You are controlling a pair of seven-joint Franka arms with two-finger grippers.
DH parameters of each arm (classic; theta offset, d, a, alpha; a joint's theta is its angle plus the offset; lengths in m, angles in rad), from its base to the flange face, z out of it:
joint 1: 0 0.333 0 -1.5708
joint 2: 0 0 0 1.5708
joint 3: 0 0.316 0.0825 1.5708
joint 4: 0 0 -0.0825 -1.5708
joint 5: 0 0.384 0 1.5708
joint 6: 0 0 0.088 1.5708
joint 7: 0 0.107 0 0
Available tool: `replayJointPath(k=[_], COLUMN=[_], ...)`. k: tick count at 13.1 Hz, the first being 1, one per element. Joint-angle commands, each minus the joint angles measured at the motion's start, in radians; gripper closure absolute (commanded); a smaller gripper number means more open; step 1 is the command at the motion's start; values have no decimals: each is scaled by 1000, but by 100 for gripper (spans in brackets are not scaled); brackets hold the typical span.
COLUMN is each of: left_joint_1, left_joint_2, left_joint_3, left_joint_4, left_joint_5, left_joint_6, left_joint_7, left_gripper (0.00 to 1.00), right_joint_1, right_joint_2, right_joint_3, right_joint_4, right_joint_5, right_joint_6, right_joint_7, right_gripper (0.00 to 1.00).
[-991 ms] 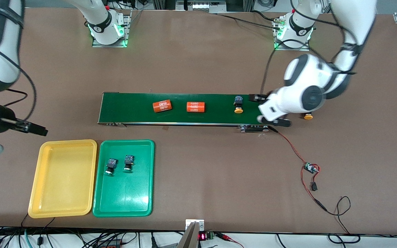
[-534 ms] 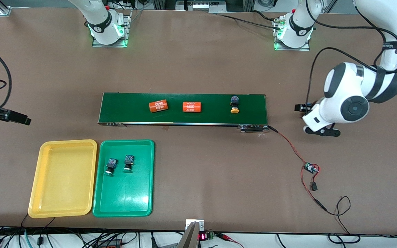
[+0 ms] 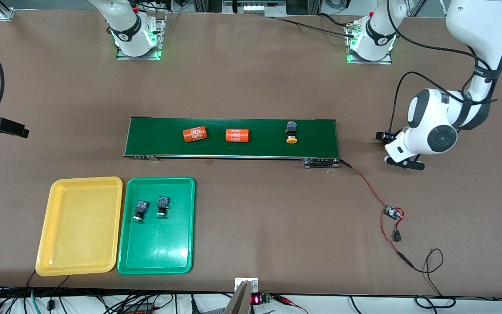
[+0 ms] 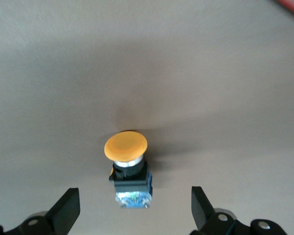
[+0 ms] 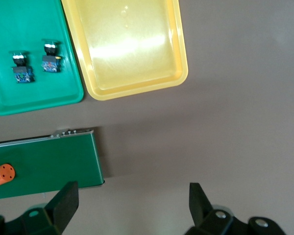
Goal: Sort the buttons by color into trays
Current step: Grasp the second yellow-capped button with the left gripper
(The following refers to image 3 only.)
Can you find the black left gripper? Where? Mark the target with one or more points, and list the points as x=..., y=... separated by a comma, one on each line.
x=383, y=136

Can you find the yellow mushroom push button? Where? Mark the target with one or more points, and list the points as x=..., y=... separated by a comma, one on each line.
x=292, y=139

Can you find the orange cylinder battery cell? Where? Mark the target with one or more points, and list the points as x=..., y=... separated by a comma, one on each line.
x=195, y=134
x=237, y=135

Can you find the green mushroom push button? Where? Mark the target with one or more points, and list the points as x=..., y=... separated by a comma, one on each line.
x=141, y=208
x=162, y=205

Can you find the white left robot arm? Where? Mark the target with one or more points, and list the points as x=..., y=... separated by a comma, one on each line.
x=440, y=138

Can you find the small green circuit board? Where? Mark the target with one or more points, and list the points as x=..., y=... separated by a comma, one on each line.
x=393, y=212

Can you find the aluminium corner profile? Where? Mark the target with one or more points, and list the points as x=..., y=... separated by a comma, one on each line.
x=7, y=14

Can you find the green conveyor belt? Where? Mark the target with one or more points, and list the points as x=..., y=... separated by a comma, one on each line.
x=268, y=149

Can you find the yellow plastic tray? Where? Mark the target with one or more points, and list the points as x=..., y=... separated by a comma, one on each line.
x=81, y=226

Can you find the green plastic tray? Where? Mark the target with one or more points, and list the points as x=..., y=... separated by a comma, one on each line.
x=164, y=244

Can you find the red clip lead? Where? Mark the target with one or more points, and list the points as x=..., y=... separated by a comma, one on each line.
x=283, y=299

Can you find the red digit display module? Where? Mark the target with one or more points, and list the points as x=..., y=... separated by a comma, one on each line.
x=256, y=299

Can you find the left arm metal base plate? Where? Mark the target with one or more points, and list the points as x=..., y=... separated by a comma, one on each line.
x=381, y=62

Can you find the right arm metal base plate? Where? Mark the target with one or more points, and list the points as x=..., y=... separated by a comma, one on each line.
x=161, y=48

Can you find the aluminium frame with white label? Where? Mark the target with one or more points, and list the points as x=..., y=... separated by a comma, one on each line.
x=253, y=6

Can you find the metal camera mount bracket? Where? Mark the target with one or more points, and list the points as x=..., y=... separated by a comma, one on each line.
x=242, y=301

